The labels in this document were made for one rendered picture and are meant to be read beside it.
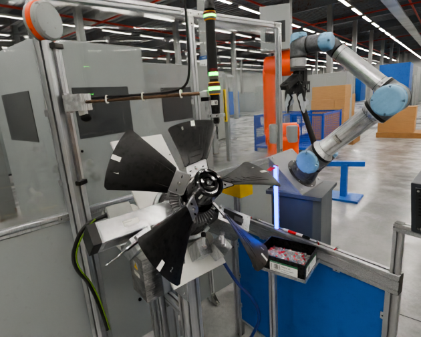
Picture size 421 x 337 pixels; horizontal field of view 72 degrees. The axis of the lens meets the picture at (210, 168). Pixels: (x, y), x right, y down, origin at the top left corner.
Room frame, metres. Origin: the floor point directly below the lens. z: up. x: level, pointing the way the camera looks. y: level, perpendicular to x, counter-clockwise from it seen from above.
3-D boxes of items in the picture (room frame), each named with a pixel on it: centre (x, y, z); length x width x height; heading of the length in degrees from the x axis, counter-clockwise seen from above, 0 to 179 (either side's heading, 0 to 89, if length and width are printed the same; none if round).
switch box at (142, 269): (1.26, 0.35, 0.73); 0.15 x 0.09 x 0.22; 38
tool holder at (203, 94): (1.13, -0.03, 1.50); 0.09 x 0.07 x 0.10; 73
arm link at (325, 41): (1.40, -0.54, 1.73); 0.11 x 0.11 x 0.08; 47
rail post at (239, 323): (1.61, -0.12, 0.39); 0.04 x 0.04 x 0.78; 38
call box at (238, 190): (1.58, -0.14, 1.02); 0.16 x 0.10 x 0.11; 38
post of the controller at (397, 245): (0.93, -0.65, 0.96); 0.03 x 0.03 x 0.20; 38
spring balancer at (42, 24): (1.34, 0.65, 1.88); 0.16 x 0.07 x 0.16; 163
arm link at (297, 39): (1.45, -0.45, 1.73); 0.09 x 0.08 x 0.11; 47
